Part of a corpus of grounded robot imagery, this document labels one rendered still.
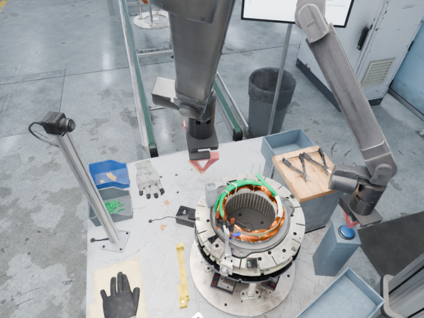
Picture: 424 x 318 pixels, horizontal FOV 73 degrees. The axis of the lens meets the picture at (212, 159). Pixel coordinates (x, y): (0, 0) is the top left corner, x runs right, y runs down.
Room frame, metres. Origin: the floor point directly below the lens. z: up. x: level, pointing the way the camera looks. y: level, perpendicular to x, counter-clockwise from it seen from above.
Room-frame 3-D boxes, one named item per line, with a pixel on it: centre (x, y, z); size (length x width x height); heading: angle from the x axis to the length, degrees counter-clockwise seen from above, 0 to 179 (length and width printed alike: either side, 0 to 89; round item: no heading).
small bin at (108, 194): (0.68, 0.42, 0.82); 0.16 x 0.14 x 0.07; 105
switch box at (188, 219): (0.63, 0.09, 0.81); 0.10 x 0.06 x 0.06; 73
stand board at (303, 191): (0.66, -0.34, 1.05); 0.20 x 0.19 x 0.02; 18
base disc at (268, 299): (0.46, -0.11, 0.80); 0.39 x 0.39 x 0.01
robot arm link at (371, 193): (0.45, -0.40, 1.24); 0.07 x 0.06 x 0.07; 69
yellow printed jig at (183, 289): (0.40, 0.11, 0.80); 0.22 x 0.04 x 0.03; 9
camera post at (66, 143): (0.54, 0.38, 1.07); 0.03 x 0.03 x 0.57; 81
